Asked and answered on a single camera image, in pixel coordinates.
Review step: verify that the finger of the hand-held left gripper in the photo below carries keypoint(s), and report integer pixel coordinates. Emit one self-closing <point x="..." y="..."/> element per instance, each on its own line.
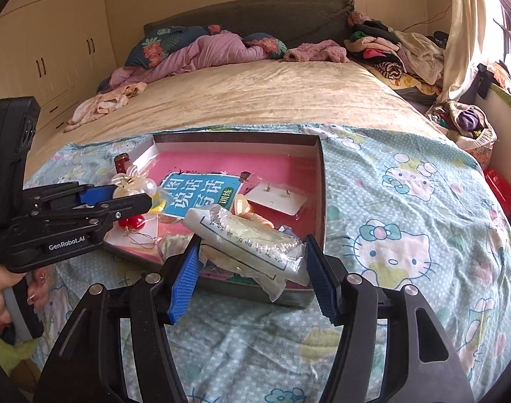
<point x="66" y="237"/>
<point x="98" y="195"/>

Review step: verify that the pile of clothes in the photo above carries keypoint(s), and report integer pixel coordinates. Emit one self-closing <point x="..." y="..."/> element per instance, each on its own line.
<point x="398" y="54"/>

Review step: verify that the person's left forearm green sleeve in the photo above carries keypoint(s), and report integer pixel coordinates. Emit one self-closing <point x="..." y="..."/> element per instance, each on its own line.
<point x="1" y="346"/>

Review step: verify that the small floral pillow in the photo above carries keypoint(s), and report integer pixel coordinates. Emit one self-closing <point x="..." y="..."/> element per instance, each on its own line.
<point x="266" y="46"/>

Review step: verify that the beige bed cover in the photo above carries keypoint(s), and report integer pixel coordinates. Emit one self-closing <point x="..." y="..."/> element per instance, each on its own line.
<point x="259" y="92"/>

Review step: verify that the stud earrings card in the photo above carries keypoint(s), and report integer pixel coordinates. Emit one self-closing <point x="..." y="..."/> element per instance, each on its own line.
<point x="276" y="199"/>

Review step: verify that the pink quilt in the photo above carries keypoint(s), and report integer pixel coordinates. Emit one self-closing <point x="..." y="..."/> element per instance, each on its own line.
<point x="201" y="56"/>

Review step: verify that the pale flower hair clip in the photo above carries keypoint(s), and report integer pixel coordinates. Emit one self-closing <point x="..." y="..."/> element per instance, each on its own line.
<point x="133" y="182"/>

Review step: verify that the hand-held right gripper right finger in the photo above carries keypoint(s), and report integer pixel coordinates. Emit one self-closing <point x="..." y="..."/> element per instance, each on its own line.
<point x="322" y="279"/>

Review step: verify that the cartoon cat printed bedsheet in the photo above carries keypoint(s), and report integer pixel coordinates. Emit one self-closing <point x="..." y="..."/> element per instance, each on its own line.
<point x="406" y="239"/>

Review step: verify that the red box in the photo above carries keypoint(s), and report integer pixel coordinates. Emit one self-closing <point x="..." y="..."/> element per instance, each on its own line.
<point x="500" y="191"/>

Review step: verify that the cream curtain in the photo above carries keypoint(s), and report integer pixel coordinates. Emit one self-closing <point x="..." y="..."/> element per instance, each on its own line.
<point x="465" y="29"/>

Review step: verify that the red bead earrings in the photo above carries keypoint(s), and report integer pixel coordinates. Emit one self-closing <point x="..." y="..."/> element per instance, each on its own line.
<point x="131" y="221"/>

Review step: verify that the large floral pillow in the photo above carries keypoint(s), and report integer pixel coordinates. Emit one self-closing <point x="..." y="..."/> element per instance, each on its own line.
<point x="163" y="46"/>

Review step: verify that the basket of clothes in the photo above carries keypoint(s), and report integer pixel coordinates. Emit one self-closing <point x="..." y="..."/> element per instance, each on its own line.
<point x="469" y="126"/>

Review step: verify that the peach garment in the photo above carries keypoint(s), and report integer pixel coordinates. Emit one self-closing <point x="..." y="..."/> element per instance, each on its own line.
<point x="104" y="105"/>

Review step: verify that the yellow green hair clip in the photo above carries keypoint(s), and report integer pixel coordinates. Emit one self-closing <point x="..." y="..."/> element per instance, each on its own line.
<point x="157" y="206"/>

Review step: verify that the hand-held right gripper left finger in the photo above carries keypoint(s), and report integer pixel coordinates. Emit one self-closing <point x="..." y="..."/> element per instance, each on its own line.
<point x="184" y="281"/>

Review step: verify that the shallow cardboard box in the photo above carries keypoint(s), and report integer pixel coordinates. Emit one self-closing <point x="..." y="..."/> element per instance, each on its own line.
<point x="318" y="176"/>

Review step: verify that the cream wardrobe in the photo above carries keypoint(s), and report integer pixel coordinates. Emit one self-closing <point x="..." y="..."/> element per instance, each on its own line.
<point x="41" y="37"/>

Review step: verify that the pink book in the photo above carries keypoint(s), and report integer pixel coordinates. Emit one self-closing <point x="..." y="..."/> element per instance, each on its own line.
<point x="205" y="163"/>

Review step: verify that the clear bag with silver packet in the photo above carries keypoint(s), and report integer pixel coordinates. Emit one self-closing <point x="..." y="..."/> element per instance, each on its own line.
<point x="247" y="243"/>

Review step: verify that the pink fuzzy garment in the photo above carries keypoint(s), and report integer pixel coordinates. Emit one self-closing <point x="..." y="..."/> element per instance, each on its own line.
<point x="318" y="52"/>

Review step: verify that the dark grey headboard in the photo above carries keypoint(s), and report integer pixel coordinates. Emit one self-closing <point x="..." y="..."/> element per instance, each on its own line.
<point x="259" y="21"/>

